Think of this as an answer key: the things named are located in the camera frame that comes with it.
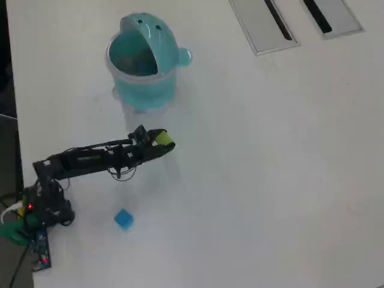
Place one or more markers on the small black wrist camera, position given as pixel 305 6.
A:
pixel 138 133

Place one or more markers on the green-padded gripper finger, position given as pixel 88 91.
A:
pixel 152 136

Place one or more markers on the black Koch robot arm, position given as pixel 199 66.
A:
pixel 81 162

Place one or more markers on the blue lego block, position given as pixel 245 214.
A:
pixel 123 219

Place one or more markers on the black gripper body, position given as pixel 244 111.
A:
pixel 136 153

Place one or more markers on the yellow-green lego block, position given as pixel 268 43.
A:
pixel 164 138

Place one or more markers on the green table clamp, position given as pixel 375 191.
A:
pixel 12 232

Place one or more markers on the dark grey monitor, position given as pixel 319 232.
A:
pixel 9 144

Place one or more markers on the yellow plug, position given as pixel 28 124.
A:
pixel 21 211

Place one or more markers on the teal whale-shaped bin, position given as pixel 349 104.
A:
pixel 144 90

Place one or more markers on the blue circuit board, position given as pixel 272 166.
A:
pixel 42 249

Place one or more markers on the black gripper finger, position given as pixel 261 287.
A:
pixel 162 151

